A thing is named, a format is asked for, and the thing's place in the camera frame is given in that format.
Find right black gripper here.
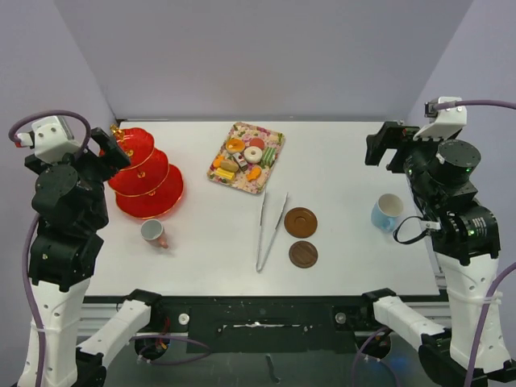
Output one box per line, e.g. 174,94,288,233
366,120,449,209

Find red three-tier cake stand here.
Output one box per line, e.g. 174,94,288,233
108,124,185,219

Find orange glazed donut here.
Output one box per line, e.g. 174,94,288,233
225,138,246,154

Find brown saucer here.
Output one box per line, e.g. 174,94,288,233
284,207,318,239

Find floral serving tray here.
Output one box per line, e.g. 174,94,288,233
206,122,285,194

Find white frosted donut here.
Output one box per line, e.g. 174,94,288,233
243,147,263,164

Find metal tongs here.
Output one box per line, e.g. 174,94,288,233
255,192,289,273

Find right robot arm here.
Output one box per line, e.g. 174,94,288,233
359,122,515,386

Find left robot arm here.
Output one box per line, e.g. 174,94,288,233
18,128,164,386

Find blue mug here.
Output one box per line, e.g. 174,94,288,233
371,193,404,232

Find orange cookie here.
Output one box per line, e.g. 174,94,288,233
212,155,225,169

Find yellow layered cake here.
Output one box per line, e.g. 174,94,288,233
214,168,235,184

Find brown bread roll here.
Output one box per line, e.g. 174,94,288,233
220,159,239,173

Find green striped cake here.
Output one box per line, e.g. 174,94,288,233
260,147,277,168

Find chocolate cake slice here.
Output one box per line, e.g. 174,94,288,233
232,152,248,171

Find orange fish biscuit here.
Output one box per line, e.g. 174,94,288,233
246,166,262,181

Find dark wooden coaster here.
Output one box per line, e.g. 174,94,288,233
289,241,318,268

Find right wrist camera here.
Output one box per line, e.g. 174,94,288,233
413,97,468,141

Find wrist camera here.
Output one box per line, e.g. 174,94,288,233
15,115,80,164
413,97,468,141

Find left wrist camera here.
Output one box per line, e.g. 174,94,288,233
15,115,80,164

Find pink handled white cup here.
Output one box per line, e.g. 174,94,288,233
140,218,169,248

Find black base frame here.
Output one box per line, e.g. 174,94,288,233
78,288,452,364

